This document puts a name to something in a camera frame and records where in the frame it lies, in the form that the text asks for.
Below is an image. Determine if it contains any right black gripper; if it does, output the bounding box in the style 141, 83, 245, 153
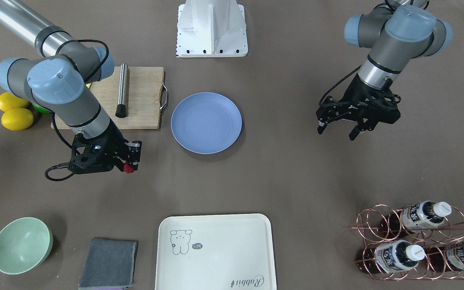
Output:
102, 121, 142, 173

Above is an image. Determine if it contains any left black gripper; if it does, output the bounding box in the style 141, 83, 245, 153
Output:
317, 75, 401, 141

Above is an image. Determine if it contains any red strawberry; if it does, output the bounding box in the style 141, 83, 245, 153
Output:
123, 163, 135, 173

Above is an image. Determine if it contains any blue plate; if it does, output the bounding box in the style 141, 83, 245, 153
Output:
171, 92, 242, 155

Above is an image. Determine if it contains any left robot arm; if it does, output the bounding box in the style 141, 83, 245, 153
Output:
316, 0, 453, 140

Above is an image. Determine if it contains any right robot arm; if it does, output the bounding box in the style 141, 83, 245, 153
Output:
0, 0, 142, 174

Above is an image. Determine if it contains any steel muddler black cap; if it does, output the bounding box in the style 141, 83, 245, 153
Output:
115, 63, 130, 118

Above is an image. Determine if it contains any wooden cutting board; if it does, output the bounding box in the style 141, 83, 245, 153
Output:
51, 66, 169, 130

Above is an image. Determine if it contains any green lime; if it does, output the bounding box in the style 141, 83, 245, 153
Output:
32, 103, 52, 114

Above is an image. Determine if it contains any grey folded cloth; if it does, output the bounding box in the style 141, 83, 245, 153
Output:
79, 238, 137, 290

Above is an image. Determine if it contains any tea bottle back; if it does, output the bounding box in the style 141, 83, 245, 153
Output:
379, 200, 452, 238

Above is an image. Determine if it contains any tea bottle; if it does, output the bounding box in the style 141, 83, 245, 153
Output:
355, 239, 426, 275
379, 200, 452, 238
428, 242, 464, 272

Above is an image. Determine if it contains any green bowl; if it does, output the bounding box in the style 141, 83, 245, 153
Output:
0, 217, 53, 275

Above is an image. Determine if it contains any tea bottle front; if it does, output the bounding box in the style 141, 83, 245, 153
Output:
355, 239, 426, 275

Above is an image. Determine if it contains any cream rabbit tray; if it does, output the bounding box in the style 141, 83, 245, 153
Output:
155, 213, 278, 290

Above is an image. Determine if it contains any tea bottle middle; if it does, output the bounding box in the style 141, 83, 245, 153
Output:
428, 242, 464, 272

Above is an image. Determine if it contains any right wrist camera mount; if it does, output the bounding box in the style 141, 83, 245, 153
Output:
68, 133, 113, 174

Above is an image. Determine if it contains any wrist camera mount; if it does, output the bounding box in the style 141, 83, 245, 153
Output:
68, 133, 113, 174
368, 89, 401, 119

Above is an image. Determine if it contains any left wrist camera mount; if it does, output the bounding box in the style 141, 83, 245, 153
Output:
368, 89, 401, 119

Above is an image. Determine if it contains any copper wire bottle rack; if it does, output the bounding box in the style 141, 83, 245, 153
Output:
352, 204, 464, 281

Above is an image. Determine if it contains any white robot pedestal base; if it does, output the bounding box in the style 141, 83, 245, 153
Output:
176, 0, 249, 58

